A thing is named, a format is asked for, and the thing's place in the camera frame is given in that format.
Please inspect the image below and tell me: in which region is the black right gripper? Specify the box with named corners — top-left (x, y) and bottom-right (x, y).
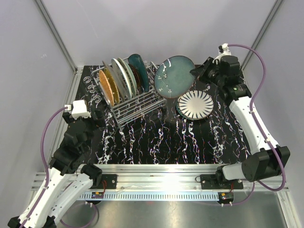
top-left (190, 57), bottom-right (225, 87)

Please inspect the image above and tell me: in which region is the dark bottom plate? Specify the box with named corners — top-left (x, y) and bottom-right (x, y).
top-left (154, 56), bottom-right (195, 99)

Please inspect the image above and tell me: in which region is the yellow green woven plate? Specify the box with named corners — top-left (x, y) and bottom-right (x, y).
top-left (104, 68), bottom-right (120, 104)

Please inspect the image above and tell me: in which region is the white blue striped plate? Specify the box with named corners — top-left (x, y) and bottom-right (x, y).
top-left (176, 90), bottom-right (214, 120)

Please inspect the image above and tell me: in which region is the grey reindeer plate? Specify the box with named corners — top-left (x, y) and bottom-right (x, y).
top-left (103, 61), bottom-right (125, 101)

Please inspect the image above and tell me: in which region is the orange woven plate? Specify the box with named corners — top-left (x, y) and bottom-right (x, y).
top-left (99, 70), bottom-right (114, 107)

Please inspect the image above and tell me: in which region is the white bottom plate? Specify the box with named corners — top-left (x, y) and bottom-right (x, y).
top-left (111, 58), bottom-right (133, 99)

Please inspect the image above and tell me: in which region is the red floral plate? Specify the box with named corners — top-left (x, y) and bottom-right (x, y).
top-left (128, 64), bottom-right (141, 90)

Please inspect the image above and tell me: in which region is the teal square plate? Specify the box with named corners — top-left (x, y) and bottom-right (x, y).
top-left (128, 54), bottom-right (149, 92)

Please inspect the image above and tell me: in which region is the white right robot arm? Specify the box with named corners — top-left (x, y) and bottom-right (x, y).
top-left (190, 55), bottom-right (290, 189)

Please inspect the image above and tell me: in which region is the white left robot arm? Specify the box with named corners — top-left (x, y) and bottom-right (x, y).
top-left (8, 101), bottom-right (102, 228)

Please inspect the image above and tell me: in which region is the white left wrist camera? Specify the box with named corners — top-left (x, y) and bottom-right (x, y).
top-left (64, 100), bottom-right (91, 120)

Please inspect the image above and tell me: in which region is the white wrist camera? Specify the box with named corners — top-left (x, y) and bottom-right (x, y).
top-left (64, 100), bottom-right (91, 120)
top-left (212, 43), bottom-right (231, 65)

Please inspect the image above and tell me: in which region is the silver wire dish rack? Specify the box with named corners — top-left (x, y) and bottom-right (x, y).
top-left (91, 58), bottom-right (166, 130)

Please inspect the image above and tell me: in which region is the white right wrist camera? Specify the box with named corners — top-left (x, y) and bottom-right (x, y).
top-left (212, 43), bottom-right (231, 65)

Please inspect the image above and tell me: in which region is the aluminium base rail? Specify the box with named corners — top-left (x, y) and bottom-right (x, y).
top-left (30, 163), bottom-right (289, 202)

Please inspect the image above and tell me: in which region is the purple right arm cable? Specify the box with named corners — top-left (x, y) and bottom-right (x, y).
top-left (197, 43), bottom-right (287, 206)

